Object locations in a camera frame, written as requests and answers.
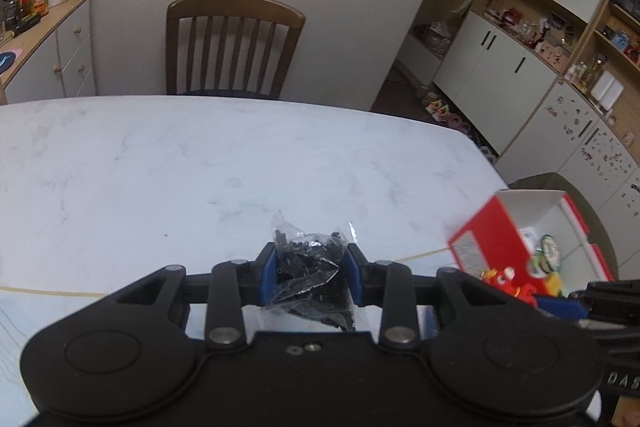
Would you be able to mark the white wooden sideboard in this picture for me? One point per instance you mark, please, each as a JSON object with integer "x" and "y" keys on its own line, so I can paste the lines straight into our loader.
{"x": 53, "y": 59}

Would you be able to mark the pair of children's shoes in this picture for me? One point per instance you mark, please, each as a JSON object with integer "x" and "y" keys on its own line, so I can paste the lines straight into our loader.
{"x": 440, "y": 111}

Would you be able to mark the bag of black screws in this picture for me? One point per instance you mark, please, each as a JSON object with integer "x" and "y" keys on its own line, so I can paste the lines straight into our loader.
{"x": 310, "y": 283}

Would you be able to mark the green haired cartoon badge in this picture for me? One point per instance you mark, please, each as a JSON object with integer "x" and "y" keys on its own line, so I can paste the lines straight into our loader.
{"x": 546, "y": 259}

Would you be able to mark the white wall cabinet unit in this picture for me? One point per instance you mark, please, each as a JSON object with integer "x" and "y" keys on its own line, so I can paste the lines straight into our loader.
{"x": 544, "y": 86}

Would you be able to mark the brown wooden chair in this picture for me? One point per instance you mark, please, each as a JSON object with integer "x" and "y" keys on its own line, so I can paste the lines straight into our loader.
{"x": 230, "y": 48}

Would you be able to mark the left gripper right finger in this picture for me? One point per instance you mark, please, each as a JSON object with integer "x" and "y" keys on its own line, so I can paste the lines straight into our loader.
{"x": 388, "y": 286}

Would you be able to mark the red and white cardboard box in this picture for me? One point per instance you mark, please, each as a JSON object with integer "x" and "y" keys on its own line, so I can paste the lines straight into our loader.
{"x": 490, "y": 246}

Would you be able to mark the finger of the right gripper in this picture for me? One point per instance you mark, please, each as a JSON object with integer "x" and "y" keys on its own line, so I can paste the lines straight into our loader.
{"x": 562, "y": 308}

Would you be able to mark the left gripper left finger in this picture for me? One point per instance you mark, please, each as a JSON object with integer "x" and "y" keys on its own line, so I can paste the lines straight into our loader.
{"x": 232, "y": 286}

